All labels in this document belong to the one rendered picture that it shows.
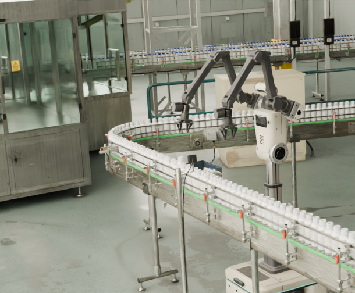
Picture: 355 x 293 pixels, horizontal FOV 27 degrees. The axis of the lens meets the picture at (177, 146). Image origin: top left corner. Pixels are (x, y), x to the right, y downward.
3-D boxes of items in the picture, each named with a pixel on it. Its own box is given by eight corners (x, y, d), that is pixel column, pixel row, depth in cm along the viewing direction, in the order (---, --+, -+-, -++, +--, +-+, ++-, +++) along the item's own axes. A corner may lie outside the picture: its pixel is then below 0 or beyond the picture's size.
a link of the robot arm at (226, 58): (230, 45, 530) (223, 44, 538) (215, 53, 525) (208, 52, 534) (248, 100, 546) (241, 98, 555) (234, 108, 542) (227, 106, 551)
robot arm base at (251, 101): (254, 109, 550) (259, 94, 551) (245, 104, 546) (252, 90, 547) (247, 107, 558) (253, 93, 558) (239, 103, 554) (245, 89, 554)
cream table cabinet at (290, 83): (292, 150, 1043) (290, 68, 1017) (306, 160, 983) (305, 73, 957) (217, 157, 1027) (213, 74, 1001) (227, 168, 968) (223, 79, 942)
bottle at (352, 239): (352, 259, 377) (352, 229, 374) (361, 263, 372) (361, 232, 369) (344, 262, 374) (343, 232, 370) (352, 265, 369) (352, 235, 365)
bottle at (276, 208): (284, 229, 428) (283, 202, 424) (273, 230, 428) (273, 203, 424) (281, 226, 434) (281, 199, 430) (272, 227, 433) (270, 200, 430)
